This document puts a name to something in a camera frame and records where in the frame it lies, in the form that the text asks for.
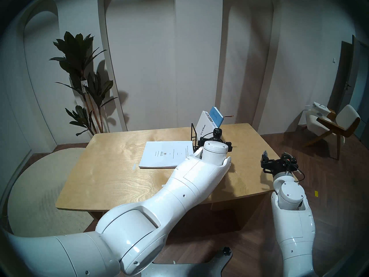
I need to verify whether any black wire book stand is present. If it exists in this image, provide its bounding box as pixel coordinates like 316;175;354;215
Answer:
191;123;202;151

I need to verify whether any round cream rug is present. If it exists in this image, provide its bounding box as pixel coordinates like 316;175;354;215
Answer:
7;147;94;238

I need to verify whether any tall dark green plant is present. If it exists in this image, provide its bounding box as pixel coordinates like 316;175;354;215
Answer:
49;31;118;136

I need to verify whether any dark brown open door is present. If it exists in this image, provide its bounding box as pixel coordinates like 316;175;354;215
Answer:
329;41;353;112

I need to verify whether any grey door panel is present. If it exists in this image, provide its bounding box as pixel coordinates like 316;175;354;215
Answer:
350;35;369;141

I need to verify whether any white wooden-frame armchair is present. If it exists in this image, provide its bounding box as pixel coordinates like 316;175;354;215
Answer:
303;104;361;160

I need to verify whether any white box on armchair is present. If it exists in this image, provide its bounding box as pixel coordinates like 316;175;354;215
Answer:
312;102;331;118

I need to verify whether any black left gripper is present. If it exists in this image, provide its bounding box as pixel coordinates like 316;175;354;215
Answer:
197;129;233;148

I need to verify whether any blue book with ribbon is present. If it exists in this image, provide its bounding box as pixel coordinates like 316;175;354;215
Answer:
209;106;234;128

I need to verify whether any thick white EVERO book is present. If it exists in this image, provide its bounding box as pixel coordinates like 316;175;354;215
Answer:
195;111;218;138

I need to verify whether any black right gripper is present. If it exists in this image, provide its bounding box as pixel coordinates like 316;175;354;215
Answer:
260;151;299;176

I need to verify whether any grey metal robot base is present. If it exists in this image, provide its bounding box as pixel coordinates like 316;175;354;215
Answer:
141;246;233;277

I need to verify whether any large thin white book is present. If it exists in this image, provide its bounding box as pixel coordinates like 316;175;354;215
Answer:
139;140;194;169

